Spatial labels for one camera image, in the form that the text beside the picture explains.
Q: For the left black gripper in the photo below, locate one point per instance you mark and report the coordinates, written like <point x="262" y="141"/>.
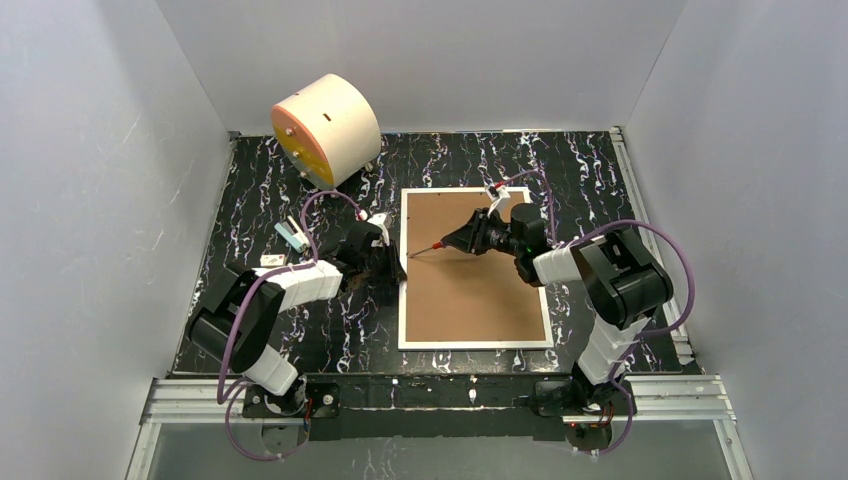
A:
<point x="385" y="261"/>

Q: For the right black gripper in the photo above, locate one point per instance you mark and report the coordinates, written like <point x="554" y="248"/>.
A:
<point x="473" y="232"/>

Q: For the blue red screwdriver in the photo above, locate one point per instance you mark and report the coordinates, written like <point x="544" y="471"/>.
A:
<point x="435" y="246"/>

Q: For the white picture frame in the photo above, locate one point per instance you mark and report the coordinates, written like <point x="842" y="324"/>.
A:
<point x="457" y="301"/>

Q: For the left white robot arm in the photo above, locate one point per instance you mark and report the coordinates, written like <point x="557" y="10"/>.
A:
<point x="234" y="318"/>

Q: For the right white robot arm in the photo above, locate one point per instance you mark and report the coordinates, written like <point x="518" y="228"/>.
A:
<point x="626" y="286"/>

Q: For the light blue stapler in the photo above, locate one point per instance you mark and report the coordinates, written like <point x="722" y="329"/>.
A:
<point x="292" y="233"/>

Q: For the white staple box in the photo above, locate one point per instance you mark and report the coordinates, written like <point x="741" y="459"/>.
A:
<point x="273" y="260"/>

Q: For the cylindrical beige drawer cabinet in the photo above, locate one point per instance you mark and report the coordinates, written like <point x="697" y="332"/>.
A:
<point x="328" y="131"/>

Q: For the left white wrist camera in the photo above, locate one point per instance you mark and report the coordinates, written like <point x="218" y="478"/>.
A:
<point x="378" y="224"/>

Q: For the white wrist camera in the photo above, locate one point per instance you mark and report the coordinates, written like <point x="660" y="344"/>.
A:
<point x="499" y="197"/>
<point x="378" y="224"/>

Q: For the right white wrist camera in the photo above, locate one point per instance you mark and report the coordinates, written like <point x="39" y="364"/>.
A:
<point x="499" y="197"/>

